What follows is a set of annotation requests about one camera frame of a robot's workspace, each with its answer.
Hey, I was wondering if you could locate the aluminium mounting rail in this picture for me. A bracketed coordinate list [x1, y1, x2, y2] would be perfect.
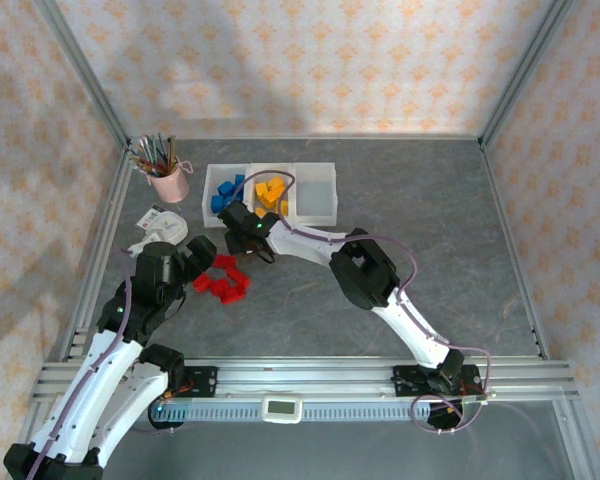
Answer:
[32, 357, 579, 401]

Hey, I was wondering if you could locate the printed paper card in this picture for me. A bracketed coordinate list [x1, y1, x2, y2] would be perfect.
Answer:
[137, 203, 165, 232]

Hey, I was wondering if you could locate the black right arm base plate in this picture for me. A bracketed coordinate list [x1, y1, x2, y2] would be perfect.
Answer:
[392, 364, 484, 400]

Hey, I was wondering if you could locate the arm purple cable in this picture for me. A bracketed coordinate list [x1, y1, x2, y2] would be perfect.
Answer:
[232, 172, 492, 435]
[29, 248, 186, 474]

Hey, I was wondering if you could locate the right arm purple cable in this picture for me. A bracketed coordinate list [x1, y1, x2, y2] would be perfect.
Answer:
[232, 172, 492, 435]

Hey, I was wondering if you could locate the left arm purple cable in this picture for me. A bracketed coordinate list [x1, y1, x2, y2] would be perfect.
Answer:
[29, 248, 186, 474]

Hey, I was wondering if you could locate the aluminium frame post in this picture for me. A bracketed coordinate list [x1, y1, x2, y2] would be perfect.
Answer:
[477, 0, 576, 151]
[32, 0, 134, 151]

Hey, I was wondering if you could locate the white digital timer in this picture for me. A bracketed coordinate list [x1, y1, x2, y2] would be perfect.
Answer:
[259, 394, 304, 425]

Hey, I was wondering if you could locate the white square gadget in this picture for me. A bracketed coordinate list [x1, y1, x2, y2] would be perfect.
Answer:
[142, 212, 189, 247]

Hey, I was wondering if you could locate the grey slotted cable duct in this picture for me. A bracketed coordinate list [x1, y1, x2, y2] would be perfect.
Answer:
[87, 399, 461, 424]

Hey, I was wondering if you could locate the pink metal cup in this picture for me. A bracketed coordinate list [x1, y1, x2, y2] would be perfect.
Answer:
[146, 157, 194, 204]

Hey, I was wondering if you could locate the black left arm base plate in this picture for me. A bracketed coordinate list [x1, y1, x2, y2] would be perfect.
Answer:
[144, 366, 219, 400]

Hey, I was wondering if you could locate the translucent white plastic bin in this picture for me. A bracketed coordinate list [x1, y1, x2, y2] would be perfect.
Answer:
[289, 163, 340, 227]
[244, 163, 297, 227]
[201, 163, 254, 229]

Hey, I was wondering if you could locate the aluminium side rail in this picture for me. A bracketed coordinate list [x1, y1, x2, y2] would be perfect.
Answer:
[479, 142, 551, 361]
[59, 144, 134, 364]

